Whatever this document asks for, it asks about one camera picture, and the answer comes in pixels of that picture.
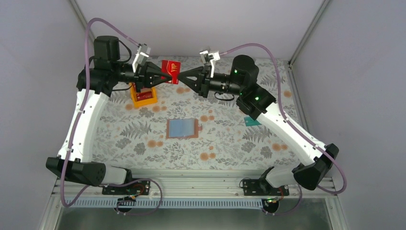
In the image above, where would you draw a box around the tan leather card holder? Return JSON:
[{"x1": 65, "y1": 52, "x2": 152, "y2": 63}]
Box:
[{"x1": 166, "y1": 118, "x2": 202, "y2": 139}]

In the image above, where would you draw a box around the teal green card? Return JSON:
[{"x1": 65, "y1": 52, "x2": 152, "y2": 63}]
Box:
[{"x1": 244, "y1": 116, "x2": 261, "y2": 127}]

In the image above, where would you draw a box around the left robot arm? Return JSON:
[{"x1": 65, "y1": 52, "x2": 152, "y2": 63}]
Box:
[{"x1": 45, "y1": 35, "x2": 171, "y2": 186}]

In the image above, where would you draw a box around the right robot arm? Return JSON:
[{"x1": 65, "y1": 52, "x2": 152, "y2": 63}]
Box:
[{"x1": 178, "y1": 55, "x2": 338, "y2": 190}]

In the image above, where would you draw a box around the red VIP card in bin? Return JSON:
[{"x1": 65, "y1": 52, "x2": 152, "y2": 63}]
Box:
[{"x1": 135, "y1": 91, "x2": 154, "y2": 101}]

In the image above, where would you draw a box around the yellow plastic bin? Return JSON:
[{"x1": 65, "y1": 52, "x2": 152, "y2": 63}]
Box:
[{"x1": 130, "y1": 84, "x2": 158, "y2": 108}]

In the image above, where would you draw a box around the floral table cloth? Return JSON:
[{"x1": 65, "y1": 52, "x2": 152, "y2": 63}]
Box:
[{"x1": 85, "y1": 55, "x2": 313, "y2": 171}]

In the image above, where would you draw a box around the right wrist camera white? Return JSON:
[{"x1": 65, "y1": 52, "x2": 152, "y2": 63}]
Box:
[{"x1": 199, "y1": 49, "x2": 220, "y2": 78}]

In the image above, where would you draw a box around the aluminium rail frame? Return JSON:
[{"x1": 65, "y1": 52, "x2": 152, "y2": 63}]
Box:
[{"x1": 63, "y1": 170, "x2": 337, "y2": 210}]

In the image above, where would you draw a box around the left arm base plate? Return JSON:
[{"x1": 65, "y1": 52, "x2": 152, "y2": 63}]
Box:
[{"x1": 102, "y1": 181, "x2": 151, "y2": 196}]

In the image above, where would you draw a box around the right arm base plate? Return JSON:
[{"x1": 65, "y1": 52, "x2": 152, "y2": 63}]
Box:
[{"x1": 239, "y1": 178, "x2": 290, "y2": 196}]

